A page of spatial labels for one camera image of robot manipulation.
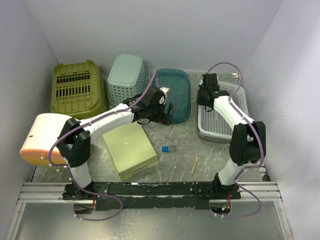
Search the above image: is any aluminium rail frame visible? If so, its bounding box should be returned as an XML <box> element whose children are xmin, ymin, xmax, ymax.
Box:
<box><xmin>6</xmin><ymin>181</ymin><xmax>293</xmax><ymax>240</ymax></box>

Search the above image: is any small blue grey cap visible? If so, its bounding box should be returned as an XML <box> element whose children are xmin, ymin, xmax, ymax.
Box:
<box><xmin>161</xmin><ymin>145</ymin><xmax>176</xmax><ymax>153</ymax></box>

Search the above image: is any teal perforated plastic basket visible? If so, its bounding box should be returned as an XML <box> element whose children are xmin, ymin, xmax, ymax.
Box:
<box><xmin>107</xmin><ymin>54</ymin><xmax>148</xmax><ymax>106</ymax></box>

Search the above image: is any cream cylindrical appliance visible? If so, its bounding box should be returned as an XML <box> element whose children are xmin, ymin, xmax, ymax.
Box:
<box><xmin>19</xmin><ymin>113</ymin><xmax>71</xmax><ymax>166</ymax></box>

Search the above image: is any olive green plastic tub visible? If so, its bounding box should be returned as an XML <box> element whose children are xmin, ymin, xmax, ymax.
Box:
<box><xmin>50</xmin><ymin>60</ymin><xmax>108</xmax><ymax>120</ymax></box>

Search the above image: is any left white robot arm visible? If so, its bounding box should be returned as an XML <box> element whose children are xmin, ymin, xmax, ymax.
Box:
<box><xmin>57</xmin><ymin>86</ymin><xmax>174</xmax><ymax>200</ymax></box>

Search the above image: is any short wooden stick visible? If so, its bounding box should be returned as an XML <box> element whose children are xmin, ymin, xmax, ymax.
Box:
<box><xmin>190</xmin><ymin>155</ymin><xmax>199</xmax><ymax>175</ymax></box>

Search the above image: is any grey plastic tub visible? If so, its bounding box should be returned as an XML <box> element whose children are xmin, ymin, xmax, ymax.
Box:
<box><xmin>195</xmin><ymin>84</ymin><xmax>251</xmax><ymax>144</ymax></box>

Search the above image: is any blue transparent plastic tub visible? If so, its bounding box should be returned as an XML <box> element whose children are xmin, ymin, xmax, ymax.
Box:
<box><xmin>153</xmin><ymin>68</ymin><xmax>191</xmax><ymax>124</ymax></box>

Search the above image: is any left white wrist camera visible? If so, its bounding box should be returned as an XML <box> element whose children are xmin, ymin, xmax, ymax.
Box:
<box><xmin>160</xmin><ymin>87</ymin><xmax>171</xmax><ymax>97</ymax></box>

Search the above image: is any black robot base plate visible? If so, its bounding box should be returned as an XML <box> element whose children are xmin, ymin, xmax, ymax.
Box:
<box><xmin>62</xmin><ymin>181</ymin><xmax>242</xmax><ymax>212</ymax></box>

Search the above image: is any pale yellow plastic tray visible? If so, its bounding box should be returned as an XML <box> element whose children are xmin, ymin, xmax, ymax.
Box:
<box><xmin>102</xmin><ymin>122</ymin><xmax>159</xmax><ymax>181</ymax></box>

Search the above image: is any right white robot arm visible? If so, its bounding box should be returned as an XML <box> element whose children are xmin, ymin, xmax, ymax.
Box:
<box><xmin>197</xmin><ymin>73</ymin><xmax>266</xmax><ymax>199</ymax></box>

